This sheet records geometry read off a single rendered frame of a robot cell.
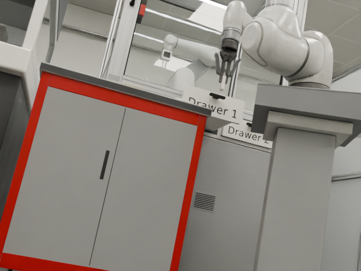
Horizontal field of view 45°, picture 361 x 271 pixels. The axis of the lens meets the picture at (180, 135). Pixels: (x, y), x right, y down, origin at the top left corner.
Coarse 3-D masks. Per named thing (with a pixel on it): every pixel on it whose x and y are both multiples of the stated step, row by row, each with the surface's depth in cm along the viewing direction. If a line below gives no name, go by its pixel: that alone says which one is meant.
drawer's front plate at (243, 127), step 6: (228, 126) 227; (234, 126) 228; (240, 126) 229; (246, 126) 230; (222, 132) 226; (234, 132) 227; (240, 132) 228; (246, 132) 229; (252, 132) 230; (234, 138) 227; (240, 138) 228; (246, 138) 229; (258, 144) 230; (264, 144) 231; (270, 144) 232
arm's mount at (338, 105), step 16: (256, 96) 148; (272, 96) 147; (288, 96) 147; (304, 96) 146; (320, 96) 145; (336, 96) 145; (352, 96) 144; (256, 112) 156; (288, 112) 149; (304, 112) 146; (320, 112) 144; (336, 112) 143; (352, 112) 143; (256, 128) 176
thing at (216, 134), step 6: (204, 132) 224; (210, 132) 225; (216, 132) 226; (216, 138) 226; (222, 138) 227; (228, 138) 228; (240, 144) 229; (246, 144) 230; (252, 144) 231; (264, 150) 233; (270, 150) 234
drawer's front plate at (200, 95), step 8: (184, 88) 192; (192, 88) 193; (184, 96) 191; (192, 96) 193; (200, 96) 194; (208, 96) 195; (200, 104) 193; (216, 104) 195; (224, 104) 196; (232, 104) 198; (240, 104) 199; (216, 112) 195; (232, 112) 197; (240, 112) 198; (224, 120) 197; (232, 120) 196; (240, 120) 197
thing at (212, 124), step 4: (208, 120) 208; (212, 120) 207; (216, 120) 205; (220, 120) 204; (208, 124) 215; (212, 124) 213; (216, 124) 212; (220, 124) 210; (224, 124) 209; (208, 128) 222; (212, 128) 221; (216, 128) 219
